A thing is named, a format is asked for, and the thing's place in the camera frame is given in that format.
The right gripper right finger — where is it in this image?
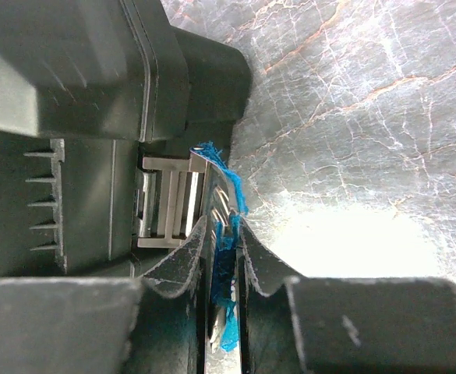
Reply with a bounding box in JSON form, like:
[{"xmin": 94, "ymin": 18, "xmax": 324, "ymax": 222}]
[{"xmin": 237, "ymin": 222, "xmax": 456, "ymax": 373}]

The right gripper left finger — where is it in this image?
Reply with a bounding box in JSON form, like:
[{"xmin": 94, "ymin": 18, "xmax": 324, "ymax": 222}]
[{"xmin": 0, "ymin": 217, "xmax": 208, "ymax": 373}]

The black plastic toolbox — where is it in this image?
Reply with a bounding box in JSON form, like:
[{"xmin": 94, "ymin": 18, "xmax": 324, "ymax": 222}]
[{"xmin": 0, "ymin": 0, "xmax": 252, "ymax": 354}]

